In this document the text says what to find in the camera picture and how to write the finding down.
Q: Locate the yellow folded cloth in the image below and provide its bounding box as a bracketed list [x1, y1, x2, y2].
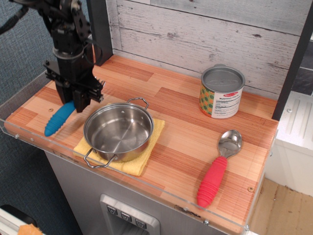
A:
[74, 118, 165, 176]

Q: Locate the stainless steel pot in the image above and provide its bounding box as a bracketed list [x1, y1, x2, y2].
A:
[83, 97, 154, 168]

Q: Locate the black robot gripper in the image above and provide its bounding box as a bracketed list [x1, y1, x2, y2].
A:
[44, 48, 95, 113]

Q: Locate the clear acrylic guard rail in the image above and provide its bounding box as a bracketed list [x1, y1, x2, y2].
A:
[0, 67, 278, 235]

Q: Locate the white side cabinet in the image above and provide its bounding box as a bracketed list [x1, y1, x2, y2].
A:
[265, 91, 313, 196]

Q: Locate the red handled spoon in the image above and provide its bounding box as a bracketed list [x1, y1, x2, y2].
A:
[197, 130, 243, 208]

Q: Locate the blue handled fork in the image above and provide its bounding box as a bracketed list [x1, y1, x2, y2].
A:
[44, 76, 106, 137]

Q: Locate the black braided cable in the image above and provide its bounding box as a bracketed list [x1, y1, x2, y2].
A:
[0, 6, 29, 35]

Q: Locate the grey toy kitchen cabinet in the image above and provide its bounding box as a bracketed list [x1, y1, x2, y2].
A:
[46, 152, 223, 235]

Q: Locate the orange object at corner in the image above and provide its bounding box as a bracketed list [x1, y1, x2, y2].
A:
[17, 224, 43, 235]

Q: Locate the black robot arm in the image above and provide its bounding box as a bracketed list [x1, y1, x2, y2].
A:
[0, 0, 104, 113]

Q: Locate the silver dispenser button panel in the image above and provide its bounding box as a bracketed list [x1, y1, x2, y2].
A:
[100, 194, 160, 235]

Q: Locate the dark grey right post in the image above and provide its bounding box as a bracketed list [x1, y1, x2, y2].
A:
[272, 0, 313, 121]

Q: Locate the toy food can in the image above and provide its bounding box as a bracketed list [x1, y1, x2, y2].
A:
[199, 64, 246, 119]

